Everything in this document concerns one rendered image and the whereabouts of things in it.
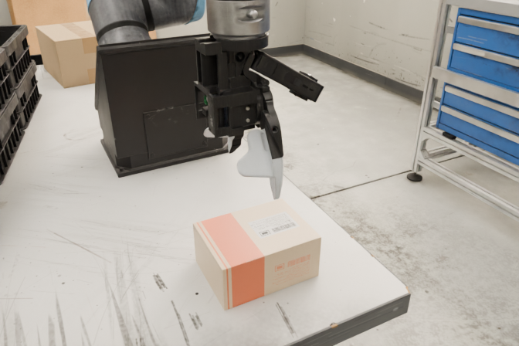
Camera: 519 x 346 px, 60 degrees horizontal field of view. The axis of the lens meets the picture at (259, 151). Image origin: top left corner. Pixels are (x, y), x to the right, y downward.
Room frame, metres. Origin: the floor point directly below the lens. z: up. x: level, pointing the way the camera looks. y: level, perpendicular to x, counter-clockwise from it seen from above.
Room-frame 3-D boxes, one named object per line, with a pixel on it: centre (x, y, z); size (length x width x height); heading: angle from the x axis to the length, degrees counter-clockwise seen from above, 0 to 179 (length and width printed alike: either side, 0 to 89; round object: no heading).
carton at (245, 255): (0.56, 0.01, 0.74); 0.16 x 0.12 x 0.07; 117
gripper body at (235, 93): (0.54, 0.03, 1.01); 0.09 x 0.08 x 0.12; 116
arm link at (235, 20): (0.55, 0.02, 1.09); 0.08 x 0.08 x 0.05
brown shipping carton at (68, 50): (1.63, 0.66, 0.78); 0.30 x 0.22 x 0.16; 35
